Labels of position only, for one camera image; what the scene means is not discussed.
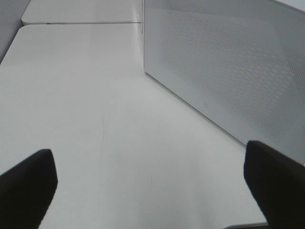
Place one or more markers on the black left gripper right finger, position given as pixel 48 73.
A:
pixel 277 183

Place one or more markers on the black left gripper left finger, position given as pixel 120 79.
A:
pixel 27 190

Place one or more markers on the white microwave door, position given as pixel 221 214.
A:
pixel 239 62

